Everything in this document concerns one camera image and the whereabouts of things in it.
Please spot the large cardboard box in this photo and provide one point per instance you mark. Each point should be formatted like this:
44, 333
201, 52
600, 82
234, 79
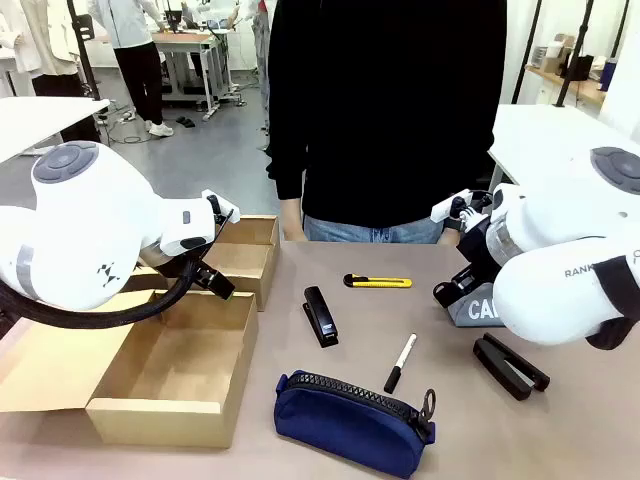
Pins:
165, 360

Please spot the white table with round leg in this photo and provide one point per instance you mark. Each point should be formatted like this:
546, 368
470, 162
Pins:
35, 120

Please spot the yellow utility knife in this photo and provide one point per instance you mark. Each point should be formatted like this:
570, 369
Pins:
380, 282

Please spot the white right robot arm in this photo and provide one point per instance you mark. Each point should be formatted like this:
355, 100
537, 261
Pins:
550, 240

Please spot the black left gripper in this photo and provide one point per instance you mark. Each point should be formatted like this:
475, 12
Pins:
172, 266

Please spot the person's right hand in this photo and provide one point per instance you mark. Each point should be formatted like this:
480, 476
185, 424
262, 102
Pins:
292, 227

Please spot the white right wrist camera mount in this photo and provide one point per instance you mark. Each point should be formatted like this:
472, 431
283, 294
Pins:
450, 206

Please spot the white table with angled corner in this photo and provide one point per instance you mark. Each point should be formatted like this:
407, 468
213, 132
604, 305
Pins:
540, 135

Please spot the person's left hand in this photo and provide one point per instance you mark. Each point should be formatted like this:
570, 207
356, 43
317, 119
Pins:
449, 239

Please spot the black stand pole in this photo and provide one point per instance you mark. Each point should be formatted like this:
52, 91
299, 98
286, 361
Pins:
82, 45
572, 55

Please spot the grey zip pencil case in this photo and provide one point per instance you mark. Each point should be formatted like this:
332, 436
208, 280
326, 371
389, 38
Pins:
475, 310

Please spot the blue bottle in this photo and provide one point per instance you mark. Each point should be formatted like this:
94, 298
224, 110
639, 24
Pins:
608, 75

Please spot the grey drawer unit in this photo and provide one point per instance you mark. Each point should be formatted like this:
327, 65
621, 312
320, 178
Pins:
539, 56

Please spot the bystander in patterned trousers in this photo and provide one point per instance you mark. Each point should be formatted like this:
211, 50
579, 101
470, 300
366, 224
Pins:
261, 60

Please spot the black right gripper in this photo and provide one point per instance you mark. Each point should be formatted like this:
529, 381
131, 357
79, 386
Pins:
477, 247

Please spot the wooden counter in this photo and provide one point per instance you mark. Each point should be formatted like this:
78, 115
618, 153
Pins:
570, 82

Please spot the person's right forearm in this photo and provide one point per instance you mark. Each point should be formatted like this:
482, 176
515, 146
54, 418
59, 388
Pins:
291, 205

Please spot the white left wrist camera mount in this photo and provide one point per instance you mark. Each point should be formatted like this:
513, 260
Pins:
222, 207

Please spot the grey workbench wooden top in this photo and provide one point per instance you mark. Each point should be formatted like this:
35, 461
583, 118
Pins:
192, 50

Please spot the bystander in white jacket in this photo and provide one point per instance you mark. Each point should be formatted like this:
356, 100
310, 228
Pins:
135, 60

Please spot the small cardboard box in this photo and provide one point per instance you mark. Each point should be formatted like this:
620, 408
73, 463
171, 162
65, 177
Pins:
245, 250

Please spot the blue zip pencil case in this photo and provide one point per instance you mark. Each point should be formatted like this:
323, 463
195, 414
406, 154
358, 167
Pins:
350, 425

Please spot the white marker black cap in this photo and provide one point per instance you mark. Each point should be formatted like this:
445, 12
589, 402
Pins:
400, 362

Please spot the person in black sweater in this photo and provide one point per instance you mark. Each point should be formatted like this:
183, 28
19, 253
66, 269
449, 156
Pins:
385, 110

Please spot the bystander in white coat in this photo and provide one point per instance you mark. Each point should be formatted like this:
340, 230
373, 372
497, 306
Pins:
12, 45

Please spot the bystander in cream coat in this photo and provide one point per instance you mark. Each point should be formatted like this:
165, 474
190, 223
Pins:
55, 45

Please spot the black slippers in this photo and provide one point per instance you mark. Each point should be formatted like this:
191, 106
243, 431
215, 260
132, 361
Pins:
186, 121

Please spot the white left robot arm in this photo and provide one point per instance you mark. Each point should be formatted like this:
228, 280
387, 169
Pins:
85, 225

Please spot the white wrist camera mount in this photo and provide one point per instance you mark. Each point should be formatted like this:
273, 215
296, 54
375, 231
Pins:
450, 206
222, 207

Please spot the black box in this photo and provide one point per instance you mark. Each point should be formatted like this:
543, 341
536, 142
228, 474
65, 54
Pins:
581, 67

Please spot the brown carton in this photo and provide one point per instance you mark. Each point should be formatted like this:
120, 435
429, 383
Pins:
557, 57

